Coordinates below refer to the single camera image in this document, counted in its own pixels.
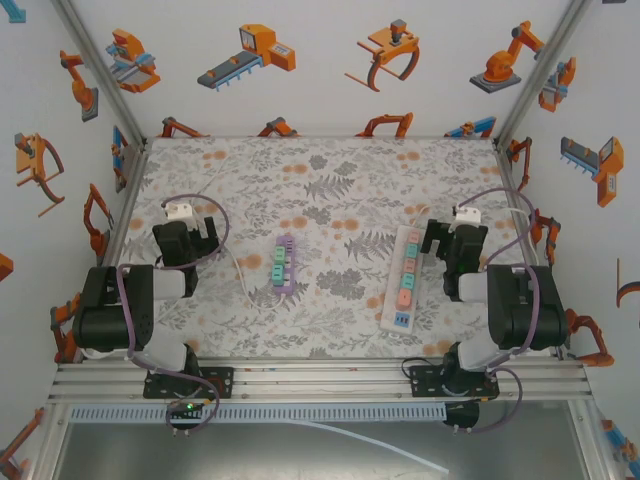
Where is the purple power strip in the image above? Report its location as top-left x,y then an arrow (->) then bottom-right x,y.
271,234 -> 301,297

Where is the white slotted cable duct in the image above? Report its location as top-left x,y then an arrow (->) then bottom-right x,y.
67,403 -> 448,426

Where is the control board with green light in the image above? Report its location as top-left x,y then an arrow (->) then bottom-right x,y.
165,398 -> 214,441

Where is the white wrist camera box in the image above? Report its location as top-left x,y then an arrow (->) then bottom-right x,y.
451,204 -> 483,227
161,199 -> 201,224

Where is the black control board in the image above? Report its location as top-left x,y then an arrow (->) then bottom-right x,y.
442,399 -> 481,436

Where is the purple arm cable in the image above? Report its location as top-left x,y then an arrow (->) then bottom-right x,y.
115,193 -> 232,432
452,188 -> 545,434

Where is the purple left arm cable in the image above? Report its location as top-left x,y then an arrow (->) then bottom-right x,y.
115,193 -> 232,432

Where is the aluminium frame leg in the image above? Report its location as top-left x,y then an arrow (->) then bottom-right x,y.
567,399 -> 619,480
27,402 -> 74,480

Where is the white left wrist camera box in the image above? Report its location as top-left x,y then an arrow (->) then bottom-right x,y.
161,199 -> 201,224

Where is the grey metal sheet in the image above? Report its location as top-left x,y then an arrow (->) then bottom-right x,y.
52,420 -> 596,480

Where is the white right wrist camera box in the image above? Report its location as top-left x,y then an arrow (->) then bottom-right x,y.
451,204 -> 483,227

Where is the aluminium frame post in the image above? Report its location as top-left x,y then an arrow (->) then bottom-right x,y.
493,0 -> 594,147
52,0 -> 149,147

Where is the white purple-strip power cable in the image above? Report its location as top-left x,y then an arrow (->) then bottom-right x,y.
197,155 -> 289,311

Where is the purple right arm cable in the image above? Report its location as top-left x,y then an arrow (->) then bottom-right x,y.
452,188 -> 545,434

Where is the white power strip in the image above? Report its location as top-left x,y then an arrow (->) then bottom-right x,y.
379,224 -> 427,336

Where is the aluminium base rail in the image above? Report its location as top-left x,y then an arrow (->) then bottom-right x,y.
47,360 -> 594,404

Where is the floral tablecloth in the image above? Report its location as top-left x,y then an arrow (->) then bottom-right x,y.
102,135 -> 557,359

